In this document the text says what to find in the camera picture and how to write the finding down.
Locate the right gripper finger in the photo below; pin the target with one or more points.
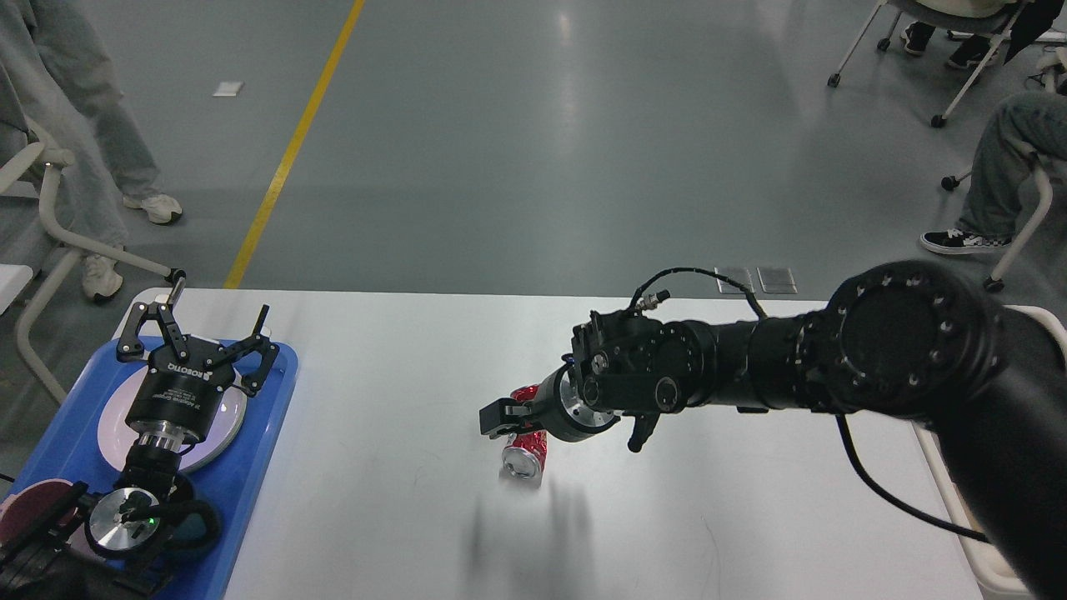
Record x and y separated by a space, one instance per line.
643 428
508 416

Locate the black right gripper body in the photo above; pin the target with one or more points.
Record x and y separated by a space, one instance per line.
623 364

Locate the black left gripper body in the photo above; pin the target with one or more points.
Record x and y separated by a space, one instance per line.
183 394

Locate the crushed red soda can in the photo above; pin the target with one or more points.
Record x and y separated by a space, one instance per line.
524 455

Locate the pink plate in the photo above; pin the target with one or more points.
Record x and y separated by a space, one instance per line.
114 437

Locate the pink mug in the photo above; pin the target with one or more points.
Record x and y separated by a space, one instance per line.
20 510

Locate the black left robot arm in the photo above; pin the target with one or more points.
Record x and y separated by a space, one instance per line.
146 480

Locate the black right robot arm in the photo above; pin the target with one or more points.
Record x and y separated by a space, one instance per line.
905 339

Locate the green plate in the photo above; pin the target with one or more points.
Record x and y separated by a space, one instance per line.
199 455

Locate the blue plastic tray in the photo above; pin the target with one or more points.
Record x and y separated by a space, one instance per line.
70 450

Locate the dark blue mug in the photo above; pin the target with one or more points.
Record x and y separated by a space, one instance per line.
192 529

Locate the grey office chair left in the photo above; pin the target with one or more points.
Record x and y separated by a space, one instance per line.
34 238

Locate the white side table corner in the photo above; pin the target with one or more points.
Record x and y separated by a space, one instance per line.
14 278

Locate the metal floor socket plates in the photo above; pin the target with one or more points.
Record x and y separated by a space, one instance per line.
773 281

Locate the white chair base far right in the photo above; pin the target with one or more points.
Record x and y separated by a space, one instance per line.
994 283

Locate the beige plastic bin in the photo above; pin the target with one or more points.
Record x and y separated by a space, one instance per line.
992 573

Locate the person in blue jeans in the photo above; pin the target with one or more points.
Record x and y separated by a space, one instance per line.
1020 127

